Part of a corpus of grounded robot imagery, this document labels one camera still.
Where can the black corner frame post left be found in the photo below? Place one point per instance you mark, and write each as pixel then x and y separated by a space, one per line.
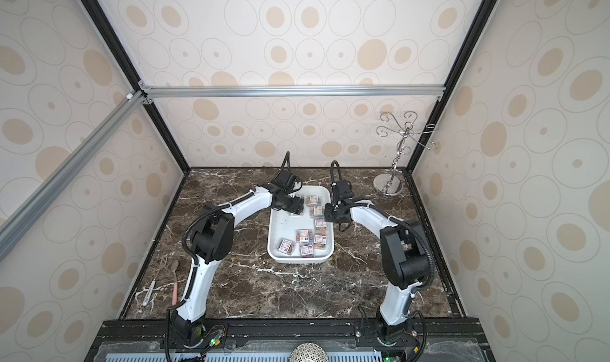
pixel 120 55

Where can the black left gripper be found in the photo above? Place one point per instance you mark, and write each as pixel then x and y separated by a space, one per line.
pixel 298 206

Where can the white plastic storage tray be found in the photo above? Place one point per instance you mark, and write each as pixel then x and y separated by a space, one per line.
pixel 283 225

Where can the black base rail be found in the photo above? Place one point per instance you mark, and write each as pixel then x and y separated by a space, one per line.
pixel 342 339

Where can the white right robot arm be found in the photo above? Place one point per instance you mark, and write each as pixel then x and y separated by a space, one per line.
pixel 406 257

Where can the spoon with pink handle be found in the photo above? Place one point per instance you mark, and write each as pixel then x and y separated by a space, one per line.
pixel 173 268

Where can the black corner frame post right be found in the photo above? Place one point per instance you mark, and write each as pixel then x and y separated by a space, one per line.
pixel 480 20

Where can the black corner frame post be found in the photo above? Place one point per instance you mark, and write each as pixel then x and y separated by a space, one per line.
pixel 120 55
pixel 480 20

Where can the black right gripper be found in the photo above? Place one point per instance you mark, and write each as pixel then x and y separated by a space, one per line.
pixel 333 214

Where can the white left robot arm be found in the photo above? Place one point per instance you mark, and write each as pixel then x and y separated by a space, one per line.
pixel 209 238

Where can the horizontal aluminium rail back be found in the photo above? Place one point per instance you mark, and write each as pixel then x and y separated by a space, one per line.
pixel 297 91

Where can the diagonal aluminium rail left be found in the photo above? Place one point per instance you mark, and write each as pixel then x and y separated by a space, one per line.
pixel 29 212

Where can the silver wire hook stand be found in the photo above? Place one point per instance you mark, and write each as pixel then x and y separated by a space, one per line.
pixel 390 184

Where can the metal mesh ball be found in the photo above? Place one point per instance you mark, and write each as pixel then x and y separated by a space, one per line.
pixel 308 352

